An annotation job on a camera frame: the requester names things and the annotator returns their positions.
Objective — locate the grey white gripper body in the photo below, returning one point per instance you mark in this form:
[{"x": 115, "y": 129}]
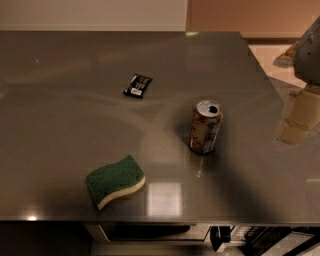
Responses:
[{"x": 309, "y": 57}]

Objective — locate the dark equipment under table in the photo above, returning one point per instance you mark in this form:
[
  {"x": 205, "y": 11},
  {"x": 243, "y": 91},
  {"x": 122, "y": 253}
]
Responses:
[{"x": 266, "y": 241}]

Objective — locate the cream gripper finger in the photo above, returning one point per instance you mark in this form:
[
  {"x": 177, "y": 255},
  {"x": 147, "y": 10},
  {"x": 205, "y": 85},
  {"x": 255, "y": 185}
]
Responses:
[
  {"x": 287, "y": 58},
  {"x": 301, "y": 113}
]

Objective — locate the green and yellow sponge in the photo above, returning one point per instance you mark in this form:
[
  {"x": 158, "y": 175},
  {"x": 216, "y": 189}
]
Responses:
[{"x": 115, "y": 180}]

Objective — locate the black rxbar chocolate wrapper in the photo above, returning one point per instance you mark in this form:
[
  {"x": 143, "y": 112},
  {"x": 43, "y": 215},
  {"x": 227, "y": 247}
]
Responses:
[{"x": 137, "y": 86}]

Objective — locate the orange soda can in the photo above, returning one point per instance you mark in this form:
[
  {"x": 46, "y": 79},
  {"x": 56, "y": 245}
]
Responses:
[{"x": 207, "y": 120}]

